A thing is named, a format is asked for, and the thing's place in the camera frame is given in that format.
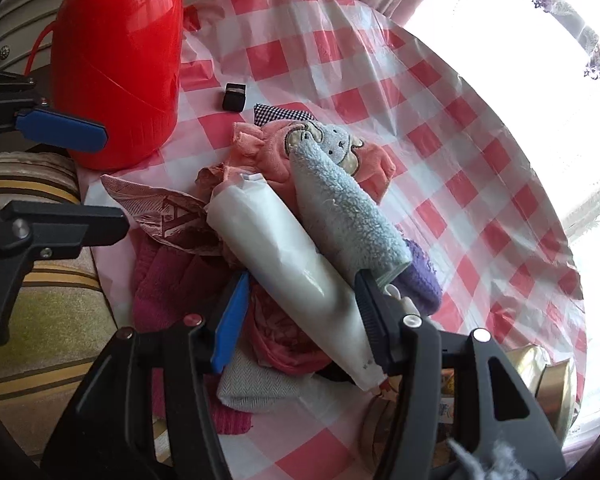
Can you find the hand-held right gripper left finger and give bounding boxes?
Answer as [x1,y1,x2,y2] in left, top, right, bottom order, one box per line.
[40,270,253,480]

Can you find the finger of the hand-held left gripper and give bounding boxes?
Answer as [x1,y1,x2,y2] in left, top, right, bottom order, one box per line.
[0,67,110,153]
[0,200,131,346]

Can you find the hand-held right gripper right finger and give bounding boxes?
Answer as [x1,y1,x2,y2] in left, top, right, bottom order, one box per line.
[354,269,568,480]

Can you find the white plastic roll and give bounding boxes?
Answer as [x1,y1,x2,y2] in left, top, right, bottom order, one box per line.
[204,172,388,393]

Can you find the light blue fleece towel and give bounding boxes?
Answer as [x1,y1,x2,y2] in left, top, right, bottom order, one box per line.
[288,142,413,286]

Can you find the pink fleece baby garment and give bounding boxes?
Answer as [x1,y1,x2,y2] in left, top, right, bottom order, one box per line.
[222,119,397,211]

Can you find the coral knitted cloth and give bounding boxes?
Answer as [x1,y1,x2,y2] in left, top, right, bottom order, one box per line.
[245,280,331,376]

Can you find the purple fuzzy cloth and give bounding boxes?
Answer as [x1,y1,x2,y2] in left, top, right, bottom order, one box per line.
[392,240,443,318]

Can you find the magenta towel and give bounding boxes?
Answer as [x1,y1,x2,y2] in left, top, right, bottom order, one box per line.
[132,232,253,436]

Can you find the grey herringbone cloth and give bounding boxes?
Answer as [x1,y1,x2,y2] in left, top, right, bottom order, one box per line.
[216,347,306,413]

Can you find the red thermos jug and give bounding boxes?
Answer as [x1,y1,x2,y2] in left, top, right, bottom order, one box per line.
[27,0,183,171]

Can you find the striped tasselled cushion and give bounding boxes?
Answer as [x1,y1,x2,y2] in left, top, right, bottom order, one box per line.
[0,152,121,456]

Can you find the pink patterned paper bag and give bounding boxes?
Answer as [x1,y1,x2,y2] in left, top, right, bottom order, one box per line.
[100,174,226,256]

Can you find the white carved furniture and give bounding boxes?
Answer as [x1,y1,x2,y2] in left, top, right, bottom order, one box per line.
[0,0,76,76]

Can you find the red checked plastic tablecloth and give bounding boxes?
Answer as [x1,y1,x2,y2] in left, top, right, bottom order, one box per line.
[77,0,588,480]

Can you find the small black box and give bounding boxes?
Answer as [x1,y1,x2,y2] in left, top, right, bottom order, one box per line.
[222,82,247,112]

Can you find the gold lid glass jar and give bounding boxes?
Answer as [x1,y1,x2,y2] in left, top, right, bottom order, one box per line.
[362,344,578,466]

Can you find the dark checked cloth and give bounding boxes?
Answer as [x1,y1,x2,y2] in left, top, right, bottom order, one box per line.
[253,103,317,126]

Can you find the white lace curtain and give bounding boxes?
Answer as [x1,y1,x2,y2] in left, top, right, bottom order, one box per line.
[472,0,600,81]

